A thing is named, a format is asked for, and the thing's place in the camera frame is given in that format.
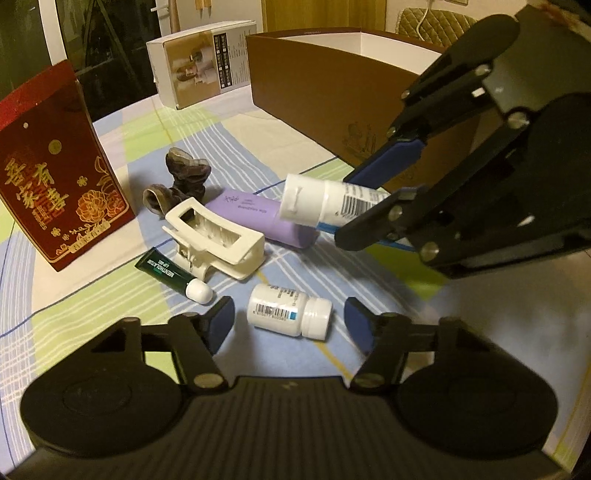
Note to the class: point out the wooden door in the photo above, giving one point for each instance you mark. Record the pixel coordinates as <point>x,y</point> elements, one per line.
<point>323,14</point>

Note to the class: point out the yellow paper strip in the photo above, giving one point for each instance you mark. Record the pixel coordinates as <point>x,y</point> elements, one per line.
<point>204,4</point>

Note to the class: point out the green lip balm tube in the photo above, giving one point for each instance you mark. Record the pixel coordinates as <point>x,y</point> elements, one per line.
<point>161,270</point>

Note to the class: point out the white flip-cap bottle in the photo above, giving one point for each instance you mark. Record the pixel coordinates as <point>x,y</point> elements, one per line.
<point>318,198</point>

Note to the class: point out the checkered tablecloth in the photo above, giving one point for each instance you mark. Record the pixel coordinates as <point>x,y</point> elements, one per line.
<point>277,152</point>

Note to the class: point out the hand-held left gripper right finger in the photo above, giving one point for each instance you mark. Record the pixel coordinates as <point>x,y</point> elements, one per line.
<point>358,325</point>

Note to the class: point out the purple tube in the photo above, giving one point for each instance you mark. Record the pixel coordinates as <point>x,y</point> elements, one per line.
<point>258,212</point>

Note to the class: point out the sliding glass door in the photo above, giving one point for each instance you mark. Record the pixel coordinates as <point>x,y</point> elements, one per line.
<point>92,37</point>

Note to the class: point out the white hair claw clip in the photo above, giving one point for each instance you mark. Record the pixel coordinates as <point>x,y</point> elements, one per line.
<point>249,258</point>

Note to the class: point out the dark brown hair scrunchie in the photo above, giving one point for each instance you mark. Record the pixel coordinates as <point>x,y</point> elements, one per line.
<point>189,173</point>

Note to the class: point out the red gift box gold print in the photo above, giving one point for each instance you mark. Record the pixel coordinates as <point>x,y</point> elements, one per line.
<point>55,184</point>

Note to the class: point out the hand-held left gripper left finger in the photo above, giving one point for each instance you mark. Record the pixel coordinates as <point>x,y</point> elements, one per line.
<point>221,323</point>

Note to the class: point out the white product box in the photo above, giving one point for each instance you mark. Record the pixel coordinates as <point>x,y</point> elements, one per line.
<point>194,69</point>

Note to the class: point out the white screw-cap pill bottle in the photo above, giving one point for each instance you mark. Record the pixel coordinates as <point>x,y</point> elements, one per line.
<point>277,309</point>

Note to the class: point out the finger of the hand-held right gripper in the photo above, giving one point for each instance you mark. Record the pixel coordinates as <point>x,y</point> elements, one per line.
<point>369,226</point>
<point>392,159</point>

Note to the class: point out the wooden pole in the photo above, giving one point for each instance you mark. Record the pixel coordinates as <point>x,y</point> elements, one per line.
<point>174,16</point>

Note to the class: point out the chair with quilted cover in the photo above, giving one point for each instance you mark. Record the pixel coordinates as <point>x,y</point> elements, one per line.
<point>443,23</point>

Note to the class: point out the brown cardboard box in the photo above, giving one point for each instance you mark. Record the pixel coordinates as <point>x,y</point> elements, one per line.
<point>300,83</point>

